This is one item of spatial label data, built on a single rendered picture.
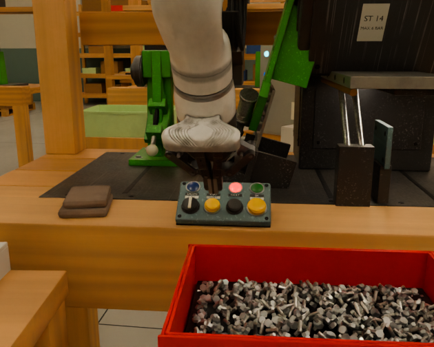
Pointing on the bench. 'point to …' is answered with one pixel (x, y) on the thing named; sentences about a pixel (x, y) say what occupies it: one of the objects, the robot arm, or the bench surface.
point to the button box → (221, 216)
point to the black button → (234, 205)
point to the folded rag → (87, 202)
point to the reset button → (212, 205)
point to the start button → (256, 206)
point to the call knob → (190, 204)
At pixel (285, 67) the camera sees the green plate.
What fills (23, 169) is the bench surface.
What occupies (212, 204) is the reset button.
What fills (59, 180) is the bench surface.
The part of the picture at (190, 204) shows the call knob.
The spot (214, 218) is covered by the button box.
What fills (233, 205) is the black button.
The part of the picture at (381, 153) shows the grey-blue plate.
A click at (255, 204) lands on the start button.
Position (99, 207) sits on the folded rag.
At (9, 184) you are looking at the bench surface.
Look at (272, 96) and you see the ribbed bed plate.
